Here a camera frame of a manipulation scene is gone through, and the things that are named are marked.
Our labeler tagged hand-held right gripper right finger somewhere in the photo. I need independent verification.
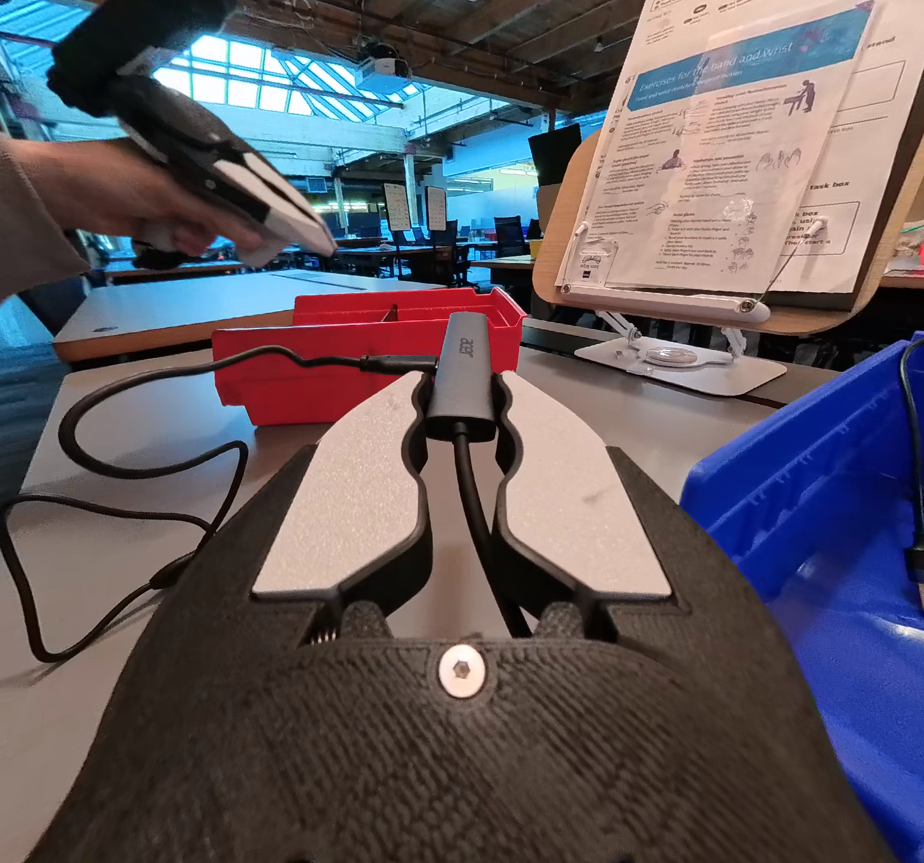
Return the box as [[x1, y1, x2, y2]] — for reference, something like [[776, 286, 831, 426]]
[[493, 370, 674, 619]]

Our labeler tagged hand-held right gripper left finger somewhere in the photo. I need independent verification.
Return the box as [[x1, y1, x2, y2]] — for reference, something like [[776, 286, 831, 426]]
[[250, 371, 434, 616]]

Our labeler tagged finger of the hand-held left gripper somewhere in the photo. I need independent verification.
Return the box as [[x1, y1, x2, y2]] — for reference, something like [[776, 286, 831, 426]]
[[242, 151, 337, 252], [215, 159, 334, 267]]

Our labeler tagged red plastic bin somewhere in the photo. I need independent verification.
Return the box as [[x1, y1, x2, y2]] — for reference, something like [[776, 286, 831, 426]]
[[211, 287, 528, 427]]

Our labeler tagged grey USB hub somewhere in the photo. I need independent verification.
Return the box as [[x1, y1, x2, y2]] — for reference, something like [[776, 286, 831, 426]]
[[422, 311, 537, 640]]

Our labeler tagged black USB cable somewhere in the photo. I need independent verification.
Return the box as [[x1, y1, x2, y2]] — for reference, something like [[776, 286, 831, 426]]
[[0, 345, 441, 663]]

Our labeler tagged grey desk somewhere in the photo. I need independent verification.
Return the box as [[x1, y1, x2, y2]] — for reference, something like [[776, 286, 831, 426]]
[[0, 325, 853, 863]]

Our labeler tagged person's left hand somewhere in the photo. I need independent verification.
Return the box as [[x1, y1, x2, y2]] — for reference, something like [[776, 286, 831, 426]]
[[29, 138, 264, 254]]

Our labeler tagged long background table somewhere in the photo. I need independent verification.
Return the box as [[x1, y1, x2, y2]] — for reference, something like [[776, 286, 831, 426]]
[[103, 258, 248, 284]]

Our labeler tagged wood-edged grey table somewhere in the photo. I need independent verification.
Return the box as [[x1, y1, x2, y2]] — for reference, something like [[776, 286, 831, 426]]
[[52, 270, 449, 364]]

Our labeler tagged white ceiling projector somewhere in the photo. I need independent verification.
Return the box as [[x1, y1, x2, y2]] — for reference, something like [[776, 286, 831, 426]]
[[352, 44, 414, 96]]

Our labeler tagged black office chair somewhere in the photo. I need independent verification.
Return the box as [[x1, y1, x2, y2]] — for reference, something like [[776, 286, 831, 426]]
[[494, 215, 532, 259]]

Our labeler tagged dark blue office chair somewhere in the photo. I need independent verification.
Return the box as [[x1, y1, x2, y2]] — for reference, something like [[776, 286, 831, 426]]
[[16, 273, 93, 336]]

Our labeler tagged blue plastic bin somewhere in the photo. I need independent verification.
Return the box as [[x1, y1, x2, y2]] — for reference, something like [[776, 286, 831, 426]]
[[680, 332, 924, 863]]

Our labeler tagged black panel screen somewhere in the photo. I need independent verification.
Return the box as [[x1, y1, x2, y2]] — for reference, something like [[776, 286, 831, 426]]
[[527, 124, 583, 187]]

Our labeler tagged wooden document stand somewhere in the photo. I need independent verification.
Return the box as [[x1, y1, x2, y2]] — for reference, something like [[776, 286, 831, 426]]
[[532, 84, 924, 398]]

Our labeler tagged laminated hand exercise sheet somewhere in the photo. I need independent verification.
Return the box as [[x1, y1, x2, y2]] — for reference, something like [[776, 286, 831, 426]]
[[579, 0, 886, 294]]

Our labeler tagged large white instruction sheet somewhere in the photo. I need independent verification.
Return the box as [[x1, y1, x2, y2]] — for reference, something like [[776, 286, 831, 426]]
[[606, 0, 924, 295]]

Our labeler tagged black cable with plug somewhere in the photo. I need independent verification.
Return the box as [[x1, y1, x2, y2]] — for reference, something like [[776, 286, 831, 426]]
[[898, 340, 924, 586]]

